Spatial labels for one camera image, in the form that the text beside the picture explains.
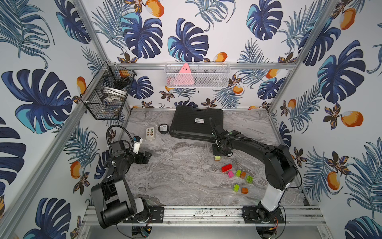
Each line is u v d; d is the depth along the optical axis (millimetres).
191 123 1017
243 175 861
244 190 810
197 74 925
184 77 899
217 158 919
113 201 452
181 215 760
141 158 781
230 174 873
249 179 852
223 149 769
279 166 475
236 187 816
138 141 795
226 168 888
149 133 1030
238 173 865
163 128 1067
